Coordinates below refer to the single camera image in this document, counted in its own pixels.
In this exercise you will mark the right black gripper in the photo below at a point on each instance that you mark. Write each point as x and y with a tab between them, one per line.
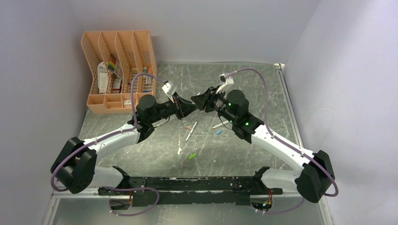
204	101

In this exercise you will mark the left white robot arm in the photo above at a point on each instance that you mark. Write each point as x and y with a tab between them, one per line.
76	166

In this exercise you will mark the green pen cap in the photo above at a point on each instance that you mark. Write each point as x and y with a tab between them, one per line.
192	156

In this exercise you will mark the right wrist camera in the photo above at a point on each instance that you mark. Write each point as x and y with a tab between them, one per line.
226	82

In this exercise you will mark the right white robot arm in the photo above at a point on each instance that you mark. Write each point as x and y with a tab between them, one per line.
312	172

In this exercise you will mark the white booklet in organizer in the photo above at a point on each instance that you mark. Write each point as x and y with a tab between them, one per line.
102	77

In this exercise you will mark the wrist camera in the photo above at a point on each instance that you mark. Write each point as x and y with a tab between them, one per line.
169	89
226	82

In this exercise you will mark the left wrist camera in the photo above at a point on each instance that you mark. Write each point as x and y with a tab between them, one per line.
169	89

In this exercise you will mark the white pen on table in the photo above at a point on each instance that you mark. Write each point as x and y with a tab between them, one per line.
191	131

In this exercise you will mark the orange file organizer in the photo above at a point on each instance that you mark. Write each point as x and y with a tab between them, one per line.
134	52

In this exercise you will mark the colored markers pack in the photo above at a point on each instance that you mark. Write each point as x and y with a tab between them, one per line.
112	64

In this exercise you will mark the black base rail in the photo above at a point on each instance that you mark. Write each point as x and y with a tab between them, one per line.
191	190

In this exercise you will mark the small white box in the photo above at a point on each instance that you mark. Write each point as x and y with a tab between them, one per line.
128	102

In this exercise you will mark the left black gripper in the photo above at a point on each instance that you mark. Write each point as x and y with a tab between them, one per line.
187	107

